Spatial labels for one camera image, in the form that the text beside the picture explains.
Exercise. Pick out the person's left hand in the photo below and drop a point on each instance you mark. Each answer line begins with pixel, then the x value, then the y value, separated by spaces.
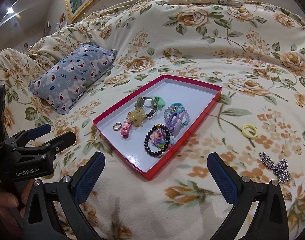
pixel 5 200

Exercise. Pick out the pink charm hair clip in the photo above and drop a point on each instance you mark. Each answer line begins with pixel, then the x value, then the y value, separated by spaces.
pixel 125 131

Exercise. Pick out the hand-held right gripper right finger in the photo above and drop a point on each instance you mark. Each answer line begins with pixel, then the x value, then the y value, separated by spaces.
pixel 222 180

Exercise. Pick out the red shallow cardboard box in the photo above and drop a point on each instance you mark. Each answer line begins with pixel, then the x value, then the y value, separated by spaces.
pixel 182 90

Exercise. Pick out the floral blanket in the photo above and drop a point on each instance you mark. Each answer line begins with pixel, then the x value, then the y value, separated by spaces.
pixel 217 42

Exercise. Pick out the translucent yellow hair clip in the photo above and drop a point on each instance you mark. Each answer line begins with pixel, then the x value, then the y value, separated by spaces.
pixel 136 116

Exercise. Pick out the metal band wristwatch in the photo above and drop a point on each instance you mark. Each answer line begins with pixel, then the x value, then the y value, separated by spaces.
pixel 156 108

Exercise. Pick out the blue bear print pillow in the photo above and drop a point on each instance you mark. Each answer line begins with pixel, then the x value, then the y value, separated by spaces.
pixel 75 75

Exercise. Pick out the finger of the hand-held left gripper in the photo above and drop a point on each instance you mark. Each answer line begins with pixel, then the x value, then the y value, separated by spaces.
pixel 40 130
pixel 65 138

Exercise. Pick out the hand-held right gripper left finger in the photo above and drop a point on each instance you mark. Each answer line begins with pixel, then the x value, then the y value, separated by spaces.
pixel 88 180

